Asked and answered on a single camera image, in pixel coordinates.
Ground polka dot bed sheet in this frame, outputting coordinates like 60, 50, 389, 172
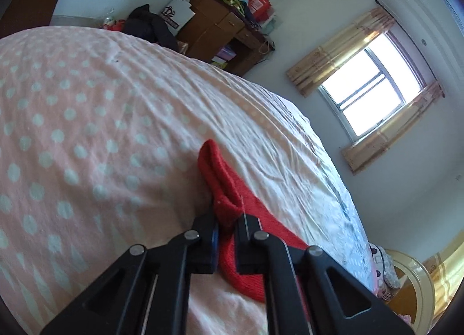
0, 26, 371, 335

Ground black curtain rod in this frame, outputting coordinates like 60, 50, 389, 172
375, 0, 440, 83

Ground white framed window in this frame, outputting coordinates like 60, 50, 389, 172
317, 32, 430, 143

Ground grey heart patterned pillow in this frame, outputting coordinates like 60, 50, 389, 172
367, 241, 401, 301

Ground red knitted sweater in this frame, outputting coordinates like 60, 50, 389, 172
197, 139, 313, 304

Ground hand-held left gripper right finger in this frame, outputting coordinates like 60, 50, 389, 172
234, 216, 416, 335

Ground brown wooden desk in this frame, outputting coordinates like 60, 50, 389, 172
177, 0, 275, 76

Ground beige patterned curtain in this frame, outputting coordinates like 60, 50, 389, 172
286, 6, 396, 98
341, 81, 445, 176

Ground red gift bags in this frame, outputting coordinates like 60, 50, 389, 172
235, 0, 273, 22

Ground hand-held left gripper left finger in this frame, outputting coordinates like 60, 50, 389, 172
39, 211, 220, 335

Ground cream wooden headboard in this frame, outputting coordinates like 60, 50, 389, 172
383, 249, 436, 335

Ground white paper bag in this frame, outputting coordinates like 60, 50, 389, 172
159, 0, 197, 37

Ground purple box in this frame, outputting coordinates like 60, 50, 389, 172
213, 46, 237, 69

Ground black jacket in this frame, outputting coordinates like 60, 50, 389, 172
125, 3, 179, 51

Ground yellow striped curtain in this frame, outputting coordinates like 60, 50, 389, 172
420, 231, 459, 308

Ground green packets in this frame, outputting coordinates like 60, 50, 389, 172
217, 0, 248, 16

